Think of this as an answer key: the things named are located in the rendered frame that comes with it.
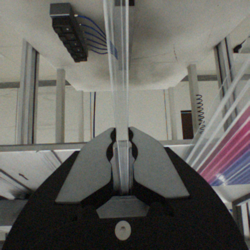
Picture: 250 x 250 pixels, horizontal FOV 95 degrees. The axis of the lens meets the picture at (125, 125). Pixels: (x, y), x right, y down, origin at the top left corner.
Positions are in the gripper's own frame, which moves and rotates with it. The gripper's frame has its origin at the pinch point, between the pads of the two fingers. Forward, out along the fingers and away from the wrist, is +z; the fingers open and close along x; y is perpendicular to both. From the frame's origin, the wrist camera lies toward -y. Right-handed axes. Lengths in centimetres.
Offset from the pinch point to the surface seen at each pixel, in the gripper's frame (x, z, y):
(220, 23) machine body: 31.8, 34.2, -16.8
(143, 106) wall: 34, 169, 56
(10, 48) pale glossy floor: -115, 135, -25
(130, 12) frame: 2.9, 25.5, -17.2
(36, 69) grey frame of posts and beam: -32, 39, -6
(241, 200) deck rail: 36.1, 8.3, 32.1
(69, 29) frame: -12.9, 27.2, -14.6
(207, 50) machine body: 36, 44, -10
